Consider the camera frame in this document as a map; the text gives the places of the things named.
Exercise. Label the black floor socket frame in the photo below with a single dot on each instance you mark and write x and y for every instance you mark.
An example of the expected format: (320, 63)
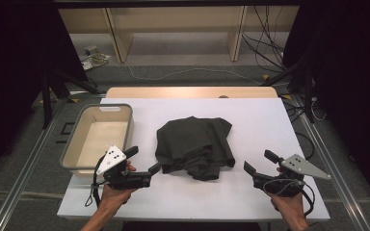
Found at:
(62, 128)

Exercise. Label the dark grey cloth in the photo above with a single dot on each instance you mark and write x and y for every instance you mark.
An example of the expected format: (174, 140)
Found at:
(194, 147)

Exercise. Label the light wooden shelf unit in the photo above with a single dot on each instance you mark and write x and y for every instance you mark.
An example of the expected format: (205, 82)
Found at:
(179, 19)

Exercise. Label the dark curtain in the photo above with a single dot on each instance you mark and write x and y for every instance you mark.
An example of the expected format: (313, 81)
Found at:
(19, 64)
(350, 80)

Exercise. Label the person's right hand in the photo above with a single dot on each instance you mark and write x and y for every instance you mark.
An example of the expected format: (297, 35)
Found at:
(287, 205)

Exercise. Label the beige plastic bin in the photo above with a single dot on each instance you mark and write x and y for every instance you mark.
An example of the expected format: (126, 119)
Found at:
(99, 138)

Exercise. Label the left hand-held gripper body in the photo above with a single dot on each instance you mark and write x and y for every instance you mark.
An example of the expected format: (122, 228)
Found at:
(110, 159)

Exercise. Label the person's dark clothing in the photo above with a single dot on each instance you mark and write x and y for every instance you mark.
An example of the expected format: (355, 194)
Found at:
(189, 226)

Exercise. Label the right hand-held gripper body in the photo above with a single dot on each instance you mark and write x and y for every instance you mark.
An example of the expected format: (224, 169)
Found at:
(297, 166)

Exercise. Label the black metal stand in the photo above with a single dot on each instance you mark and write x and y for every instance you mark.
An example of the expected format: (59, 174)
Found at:
(307, 96)
(64, 86)

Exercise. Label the aluminium floor rail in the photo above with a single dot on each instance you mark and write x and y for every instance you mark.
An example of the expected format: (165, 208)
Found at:
(25, 166)
(330, 166)

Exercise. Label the person's left hand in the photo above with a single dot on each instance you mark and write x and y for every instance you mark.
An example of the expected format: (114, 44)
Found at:
(114, 197)

